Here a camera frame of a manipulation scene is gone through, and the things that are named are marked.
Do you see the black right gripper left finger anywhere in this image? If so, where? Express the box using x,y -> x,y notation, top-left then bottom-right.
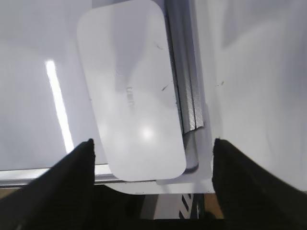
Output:
0,139 -> 95,230

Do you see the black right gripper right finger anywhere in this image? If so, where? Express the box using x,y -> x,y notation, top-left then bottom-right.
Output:
212,138 -> 307,230

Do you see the white rectangular board eraser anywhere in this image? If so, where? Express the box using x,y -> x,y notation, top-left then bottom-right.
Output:
77,0 -> 186,182

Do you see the white board with silver frame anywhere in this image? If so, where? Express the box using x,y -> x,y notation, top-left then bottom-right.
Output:
0,0 -> 213,194

